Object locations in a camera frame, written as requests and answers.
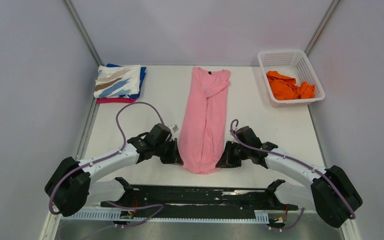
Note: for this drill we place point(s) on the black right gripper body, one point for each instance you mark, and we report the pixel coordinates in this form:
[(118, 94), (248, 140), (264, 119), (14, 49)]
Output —
[(244, 151)]

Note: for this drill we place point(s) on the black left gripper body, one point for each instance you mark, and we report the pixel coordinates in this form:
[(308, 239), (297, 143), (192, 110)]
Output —
[(157, 148)]

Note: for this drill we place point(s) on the pink t-shirt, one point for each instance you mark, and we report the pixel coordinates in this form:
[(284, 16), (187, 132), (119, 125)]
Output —
[(202, 137)]

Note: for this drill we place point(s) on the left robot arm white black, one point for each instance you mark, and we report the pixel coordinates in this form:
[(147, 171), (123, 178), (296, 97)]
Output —
[(77, 183)]

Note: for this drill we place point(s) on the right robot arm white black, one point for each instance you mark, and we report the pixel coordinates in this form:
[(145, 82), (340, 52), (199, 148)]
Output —
[(305, 174)]

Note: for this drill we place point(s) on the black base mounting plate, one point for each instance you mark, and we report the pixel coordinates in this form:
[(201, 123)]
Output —
[(198, 201)]

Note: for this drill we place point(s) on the orange crumpled t-shirt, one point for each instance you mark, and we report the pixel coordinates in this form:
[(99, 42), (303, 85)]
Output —
[(285, 87)]

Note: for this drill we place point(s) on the white plastic basket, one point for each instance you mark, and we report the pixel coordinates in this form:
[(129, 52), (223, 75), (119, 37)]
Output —
[(292, 63)]

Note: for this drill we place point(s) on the white blue beige folded shirt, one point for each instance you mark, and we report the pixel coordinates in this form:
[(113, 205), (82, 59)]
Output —
[(108, 76)]

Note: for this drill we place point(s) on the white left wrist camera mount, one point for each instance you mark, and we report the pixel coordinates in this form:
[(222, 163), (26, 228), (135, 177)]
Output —
[(173, 128)]

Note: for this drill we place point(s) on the aluminium frame rail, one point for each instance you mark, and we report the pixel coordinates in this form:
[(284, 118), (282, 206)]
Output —
[(320, 197)]

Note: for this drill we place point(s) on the metal corner rail right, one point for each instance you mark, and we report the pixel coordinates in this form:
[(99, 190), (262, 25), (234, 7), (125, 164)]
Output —
[(322, 25)]

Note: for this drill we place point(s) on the metal corner rail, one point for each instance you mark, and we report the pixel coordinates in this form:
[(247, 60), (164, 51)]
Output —
[(322, 25), (82, 30)]

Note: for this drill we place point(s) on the metal corner rail left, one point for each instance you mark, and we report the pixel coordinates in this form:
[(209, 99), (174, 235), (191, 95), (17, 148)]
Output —
[(82, 30)]

